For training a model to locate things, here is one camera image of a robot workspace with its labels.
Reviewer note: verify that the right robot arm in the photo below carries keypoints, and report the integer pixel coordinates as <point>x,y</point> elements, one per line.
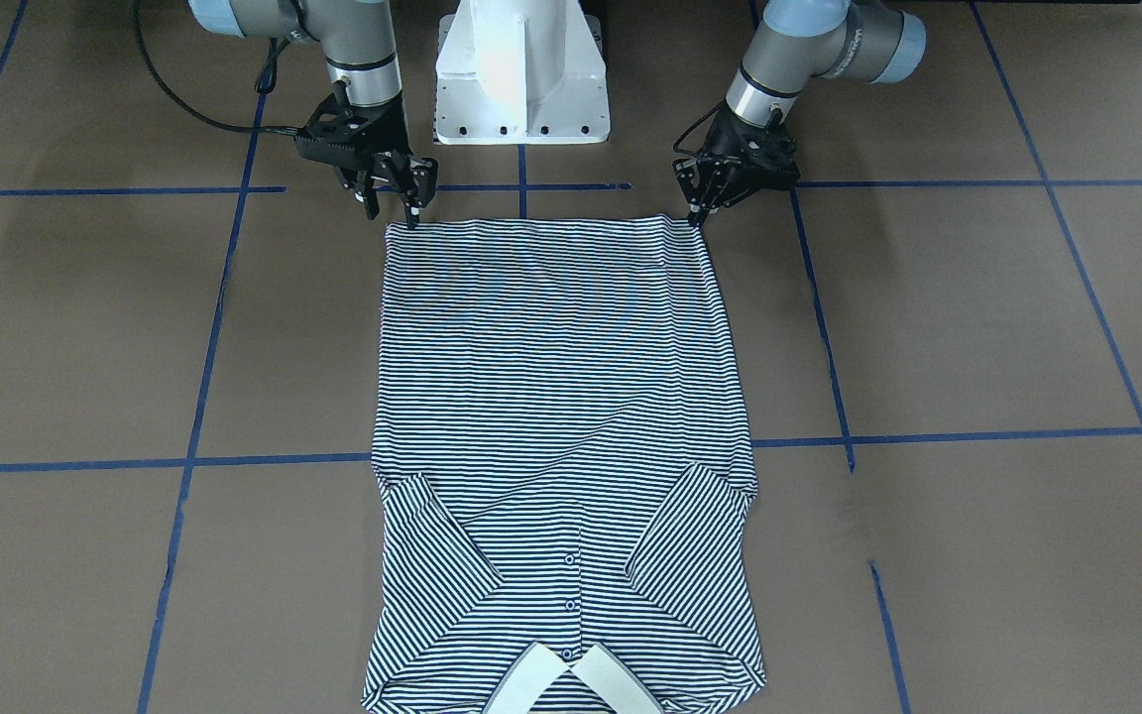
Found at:
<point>357,39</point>

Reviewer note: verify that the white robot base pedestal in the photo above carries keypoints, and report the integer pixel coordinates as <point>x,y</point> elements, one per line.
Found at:
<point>520,73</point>

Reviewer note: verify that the navy white striped polo shirt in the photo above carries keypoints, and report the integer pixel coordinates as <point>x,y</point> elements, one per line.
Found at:
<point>562,451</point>

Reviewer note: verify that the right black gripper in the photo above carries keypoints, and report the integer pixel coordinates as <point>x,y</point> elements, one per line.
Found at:
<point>389,126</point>

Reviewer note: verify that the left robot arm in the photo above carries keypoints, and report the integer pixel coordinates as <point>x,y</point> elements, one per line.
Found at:
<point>795,41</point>

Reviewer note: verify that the brown paper table cover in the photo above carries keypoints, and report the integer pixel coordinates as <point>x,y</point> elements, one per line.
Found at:
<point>939,335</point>

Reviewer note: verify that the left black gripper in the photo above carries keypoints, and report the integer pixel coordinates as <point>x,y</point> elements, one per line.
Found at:
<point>736,142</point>

